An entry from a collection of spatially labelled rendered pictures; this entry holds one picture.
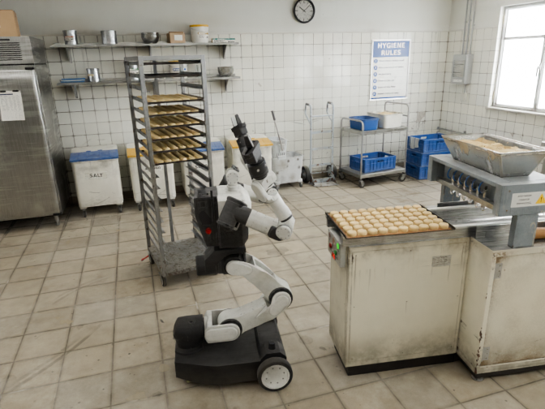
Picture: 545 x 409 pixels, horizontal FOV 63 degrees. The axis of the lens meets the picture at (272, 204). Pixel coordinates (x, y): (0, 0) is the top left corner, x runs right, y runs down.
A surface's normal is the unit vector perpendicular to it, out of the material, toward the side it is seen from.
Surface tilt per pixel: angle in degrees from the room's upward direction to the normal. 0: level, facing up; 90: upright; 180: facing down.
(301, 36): 90
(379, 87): 90
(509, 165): 109
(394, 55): 90
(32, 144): 90
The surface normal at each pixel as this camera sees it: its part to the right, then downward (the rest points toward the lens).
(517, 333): 0.16, 0.31
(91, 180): 0.37, 0.30
